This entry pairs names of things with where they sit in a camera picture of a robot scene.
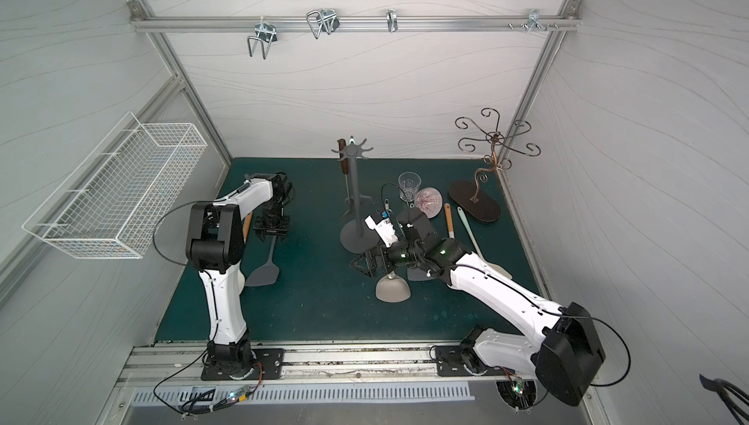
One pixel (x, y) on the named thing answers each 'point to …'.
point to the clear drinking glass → (409, 183)
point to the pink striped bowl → (429, 201)
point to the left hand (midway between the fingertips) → (274, 239)
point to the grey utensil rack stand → (359, 236)
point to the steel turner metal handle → (392, 288)
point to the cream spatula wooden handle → (448, 212)
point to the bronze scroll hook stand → (478, 205)
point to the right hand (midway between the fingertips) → (362, 257)
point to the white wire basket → (117, 202)
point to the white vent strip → (208, 394)
